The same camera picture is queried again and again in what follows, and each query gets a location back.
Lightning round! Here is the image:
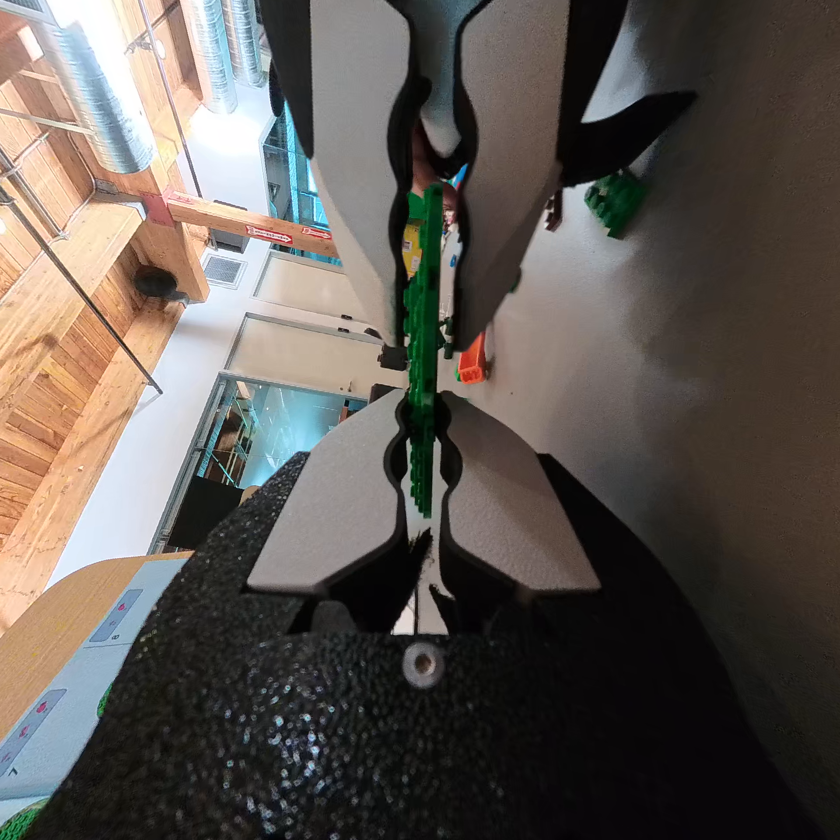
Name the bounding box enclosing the slim silver air duct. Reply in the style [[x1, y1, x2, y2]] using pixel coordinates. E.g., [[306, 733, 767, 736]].
[[226, 0, 267, 89], [189, 0, 238, 116]]

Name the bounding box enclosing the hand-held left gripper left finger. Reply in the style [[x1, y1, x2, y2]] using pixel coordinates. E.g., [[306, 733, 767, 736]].
[[247, 388, 406, 598]]

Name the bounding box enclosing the black round ceiling fixture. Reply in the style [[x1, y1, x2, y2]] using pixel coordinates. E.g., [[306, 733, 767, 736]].
[[130, 263, 191, 307]]

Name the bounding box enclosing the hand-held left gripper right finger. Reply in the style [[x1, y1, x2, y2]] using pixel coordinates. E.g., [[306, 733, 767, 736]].
[[436, 392, 602, 598]]

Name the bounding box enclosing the person's right hand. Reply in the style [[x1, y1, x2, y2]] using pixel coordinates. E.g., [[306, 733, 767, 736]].
[[412, 125, 439, 179]]

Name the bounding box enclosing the green lego plate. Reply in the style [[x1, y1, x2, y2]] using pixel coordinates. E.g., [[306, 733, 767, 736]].
[[402, 184, 454, 519]]

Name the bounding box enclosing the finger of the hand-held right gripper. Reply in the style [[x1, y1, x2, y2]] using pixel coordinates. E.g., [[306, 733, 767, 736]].
[[307, 0, 421, 349], [453, 0, 583, 352]]

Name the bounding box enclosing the lego instruction booklet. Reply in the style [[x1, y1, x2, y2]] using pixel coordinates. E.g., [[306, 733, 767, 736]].
[[0, 558, 195, 840]]

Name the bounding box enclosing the white wall vent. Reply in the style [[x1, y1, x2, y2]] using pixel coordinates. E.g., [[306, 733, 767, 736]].
[[199, 252, 249, 285]]

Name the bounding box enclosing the orange brick separator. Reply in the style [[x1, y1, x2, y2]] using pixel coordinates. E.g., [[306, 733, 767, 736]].
[[455, 331, 490, 385]]

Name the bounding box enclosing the cream double door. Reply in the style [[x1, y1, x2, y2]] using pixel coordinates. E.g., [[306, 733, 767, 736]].
[[223, 251, 389, 396]]

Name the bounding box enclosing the wooden beam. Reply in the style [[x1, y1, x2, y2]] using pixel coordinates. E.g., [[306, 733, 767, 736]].
[[163, 189, 343, 259]]

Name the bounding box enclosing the large silver air duct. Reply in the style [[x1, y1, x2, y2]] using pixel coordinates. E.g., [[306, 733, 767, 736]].
[[38, 0, 159, 175]]

